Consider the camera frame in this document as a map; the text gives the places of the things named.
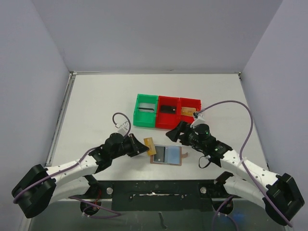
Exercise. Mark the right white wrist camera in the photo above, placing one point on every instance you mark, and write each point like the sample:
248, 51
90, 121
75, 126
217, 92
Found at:
198, 119

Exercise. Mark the red double plastic bin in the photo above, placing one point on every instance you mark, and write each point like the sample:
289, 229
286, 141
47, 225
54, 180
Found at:
170, 121

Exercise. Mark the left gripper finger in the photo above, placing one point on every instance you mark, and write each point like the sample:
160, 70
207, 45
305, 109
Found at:
134, 153
135, 144

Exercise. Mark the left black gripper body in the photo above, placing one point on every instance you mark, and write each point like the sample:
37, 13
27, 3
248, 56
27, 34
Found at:
126, 147

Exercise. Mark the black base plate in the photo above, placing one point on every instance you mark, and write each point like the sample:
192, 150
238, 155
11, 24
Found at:
158, 195

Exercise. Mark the aluminium front rail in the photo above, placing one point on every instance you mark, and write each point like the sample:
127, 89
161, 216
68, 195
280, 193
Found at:
88, 187

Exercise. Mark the tan leather card holder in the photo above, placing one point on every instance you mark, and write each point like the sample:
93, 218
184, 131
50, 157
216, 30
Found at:
173, 156

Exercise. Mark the aluminium rail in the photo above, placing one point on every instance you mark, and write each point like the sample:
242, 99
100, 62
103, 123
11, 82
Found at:
60, 120
88, 187

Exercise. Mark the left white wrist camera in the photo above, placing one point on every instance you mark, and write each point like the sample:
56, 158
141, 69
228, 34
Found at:
123, 128

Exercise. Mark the green plastic bin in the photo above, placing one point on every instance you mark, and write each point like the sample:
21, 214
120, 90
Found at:
145, 119

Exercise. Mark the aluminium left rail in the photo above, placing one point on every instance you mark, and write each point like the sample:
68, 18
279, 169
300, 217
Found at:
60, 120

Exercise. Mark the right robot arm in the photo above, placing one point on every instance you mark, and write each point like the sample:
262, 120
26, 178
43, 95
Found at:
278, 194

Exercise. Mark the silver card in green bin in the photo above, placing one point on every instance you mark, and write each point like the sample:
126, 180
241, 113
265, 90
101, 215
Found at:
146, 107

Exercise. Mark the black card in red bin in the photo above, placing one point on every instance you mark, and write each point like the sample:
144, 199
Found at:
168, 109

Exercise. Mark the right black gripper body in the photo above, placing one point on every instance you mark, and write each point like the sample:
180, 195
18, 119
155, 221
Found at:
183, 134

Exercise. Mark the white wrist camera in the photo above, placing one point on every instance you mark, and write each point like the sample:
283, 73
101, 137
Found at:
198, 119
123, 128

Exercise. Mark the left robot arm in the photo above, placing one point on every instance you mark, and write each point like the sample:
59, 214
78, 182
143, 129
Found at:
92, 162

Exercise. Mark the gold card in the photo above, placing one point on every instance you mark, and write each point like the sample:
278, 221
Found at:
188, 111
150, 144

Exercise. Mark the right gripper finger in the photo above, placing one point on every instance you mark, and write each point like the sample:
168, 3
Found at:
174, 134
186, 139

